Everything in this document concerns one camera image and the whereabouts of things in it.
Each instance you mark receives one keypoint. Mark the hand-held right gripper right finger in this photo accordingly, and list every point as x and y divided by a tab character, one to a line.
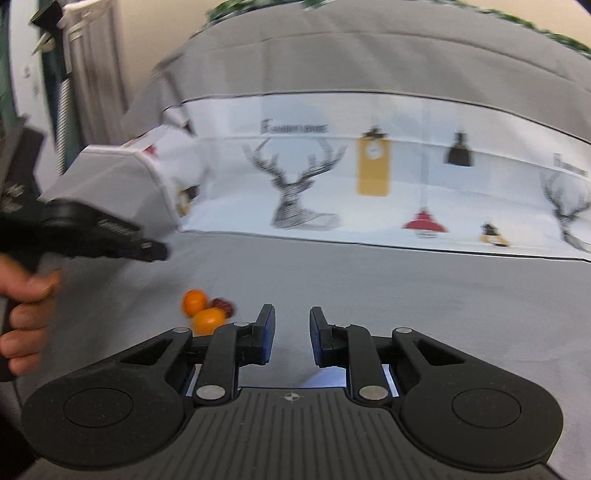
316	334

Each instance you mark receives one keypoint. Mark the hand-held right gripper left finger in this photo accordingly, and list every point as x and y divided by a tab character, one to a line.
268	334

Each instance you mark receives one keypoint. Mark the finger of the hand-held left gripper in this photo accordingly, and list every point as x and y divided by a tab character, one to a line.
147	250

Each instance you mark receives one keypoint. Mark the light blue plate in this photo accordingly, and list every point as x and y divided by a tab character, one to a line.
323	381

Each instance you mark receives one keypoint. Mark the red date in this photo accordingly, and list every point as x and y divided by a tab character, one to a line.
225	306

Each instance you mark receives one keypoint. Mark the small orange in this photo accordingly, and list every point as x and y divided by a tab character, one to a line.
207	321
194	301

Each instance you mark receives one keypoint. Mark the person's left hand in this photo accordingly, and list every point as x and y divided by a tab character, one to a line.
27	318

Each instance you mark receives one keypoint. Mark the white panelled furniture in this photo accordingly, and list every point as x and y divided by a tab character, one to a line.
92	64

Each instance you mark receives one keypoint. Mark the printed blanket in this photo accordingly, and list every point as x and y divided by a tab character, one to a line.
369	69

